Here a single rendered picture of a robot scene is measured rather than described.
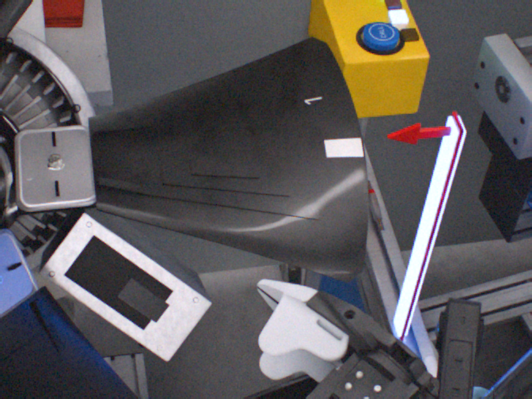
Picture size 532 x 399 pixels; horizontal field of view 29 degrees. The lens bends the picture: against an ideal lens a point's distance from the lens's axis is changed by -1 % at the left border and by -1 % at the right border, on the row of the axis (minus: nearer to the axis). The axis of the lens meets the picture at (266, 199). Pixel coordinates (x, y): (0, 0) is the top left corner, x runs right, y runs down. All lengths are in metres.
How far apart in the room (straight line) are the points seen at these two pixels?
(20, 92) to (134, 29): 0.75
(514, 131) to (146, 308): 0.55
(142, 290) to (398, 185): 1.19
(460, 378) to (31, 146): 0.40
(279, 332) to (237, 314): 1.46
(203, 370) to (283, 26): 0.76
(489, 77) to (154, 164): 0.60
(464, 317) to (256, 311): 1.46
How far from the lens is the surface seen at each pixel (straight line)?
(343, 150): 0.88
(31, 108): 0.96
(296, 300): 0.75
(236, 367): 2.13
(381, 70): 1.15
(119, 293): 0.98
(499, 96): 1.31
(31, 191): 0.85
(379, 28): 1.17
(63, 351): 0.92
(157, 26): 1.69
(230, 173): 0.85
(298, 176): 0.86
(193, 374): 2.12
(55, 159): 0.87
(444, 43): 1.85
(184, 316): 0.99
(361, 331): 0.72
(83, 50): 1.46
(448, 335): 0.76
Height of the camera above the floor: 1.82
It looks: 49 degrees down
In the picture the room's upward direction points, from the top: 5 degrees clockwise
